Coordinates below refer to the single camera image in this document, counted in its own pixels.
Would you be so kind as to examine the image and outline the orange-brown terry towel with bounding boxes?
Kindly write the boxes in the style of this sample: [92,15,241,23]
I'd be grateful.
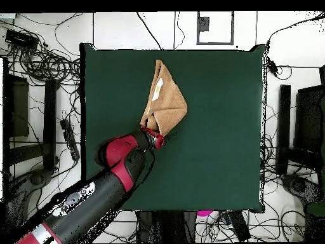
[140,59,189,137]

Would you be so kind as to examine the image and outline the black flat box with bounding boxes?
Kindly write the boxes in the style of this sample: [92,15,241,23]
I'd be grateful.
[227,210,251,242]

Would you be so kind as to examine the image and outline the dark green table cloth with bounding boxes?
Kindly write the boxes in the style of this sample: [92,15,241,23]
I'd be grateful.
[79,42,267,214]

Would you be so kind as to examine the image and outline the black power strip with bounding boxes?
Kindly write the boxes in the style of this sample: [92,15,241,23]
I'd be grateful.
[60,118,81,161]

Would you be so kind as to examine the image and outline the grey stand foot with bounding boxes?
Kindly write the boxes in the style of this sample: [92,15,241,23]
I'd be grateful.
[281,173,324,205]
[7,168,53,229]

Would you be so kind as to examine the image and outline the black electronics box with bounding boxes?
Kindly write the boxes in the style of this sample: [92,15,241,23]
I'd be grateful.
[4,29,39,50]

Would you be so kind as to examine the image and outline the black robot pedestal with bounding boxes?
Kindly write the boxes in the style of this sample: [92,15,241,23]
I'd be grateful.
[135,210,197,243]

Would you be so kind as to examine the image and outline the black stand frame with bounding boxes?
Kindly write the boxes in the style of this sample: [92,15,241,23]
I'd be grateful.
[275,65,325,176]
[2,57,60,179]

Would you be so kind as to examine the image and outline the grey rectangular frame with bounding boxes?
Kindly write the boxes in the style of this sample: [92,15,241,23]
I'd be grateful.
[196,10,235,46]

